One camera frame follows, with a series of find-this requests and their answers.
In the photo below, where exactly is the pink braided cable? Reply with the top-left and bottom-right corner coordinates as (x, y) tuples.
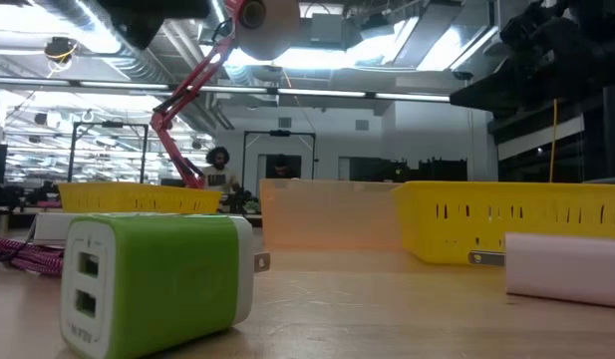
(0, 234), (65, 278)

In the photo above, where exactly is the pink wall charger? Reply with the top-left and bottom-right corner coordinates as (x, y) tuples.
(466, 231), (615, 309)

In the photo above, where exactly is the orange translucent plastic bin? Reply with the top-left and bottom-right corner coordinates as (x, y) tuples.
(258, 178), (404, 251)

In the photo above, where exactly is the LED light strip bar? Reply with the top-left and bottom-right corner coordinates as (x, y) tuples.
(0, 75), (453, 104)

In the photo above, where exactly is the green white USB wall charger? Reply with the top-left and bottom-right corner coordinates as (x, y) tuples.
(59, 212), (272, 359)

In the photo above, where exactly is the red desk lamp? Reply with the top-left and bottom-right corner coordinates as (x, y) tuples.
(149, 0), (302, 190)

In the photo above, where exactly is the person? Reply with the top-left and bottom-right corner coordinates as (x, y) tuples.
(272, 154), (294, 180)
(200, 146), (241, 195)

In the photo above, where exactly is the black overhead camera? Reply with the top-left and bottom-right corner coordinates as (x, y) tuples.
(43, 35), (80, 65)

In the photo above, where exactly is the yellow slotted plastic basket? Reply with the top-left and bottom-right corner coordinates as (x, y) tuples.
(57, 181), (224, 215)
(390, 179), (615, 266)

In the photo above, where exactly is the black background rig frame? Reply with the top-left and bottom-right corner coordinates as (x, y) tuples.
(241, 129), (318, 193)
(67, 120), (151, 184)

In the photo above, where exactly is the white product box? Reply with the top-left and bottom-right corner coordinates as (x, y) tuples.
(31, 211), (92, 247)

